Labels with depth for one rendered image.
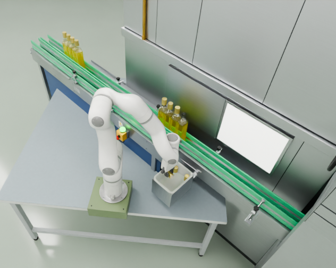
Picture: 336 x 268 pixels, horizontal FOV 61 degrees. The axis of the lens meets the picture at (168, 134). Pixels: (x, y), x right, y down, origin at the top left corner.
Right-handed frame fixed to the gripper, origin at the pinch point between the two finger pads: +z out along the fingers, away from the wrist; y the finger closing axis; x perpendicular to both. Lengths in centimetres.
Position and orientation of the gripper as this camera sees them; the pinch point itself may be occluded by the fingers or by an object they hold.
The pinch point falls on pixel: (168, 172)
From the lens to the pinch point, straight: 178.4
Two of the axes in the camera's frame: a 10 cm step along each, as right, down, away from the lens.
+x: 6.8, 5.5, -4.9
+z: -0.6, 7.0, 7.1
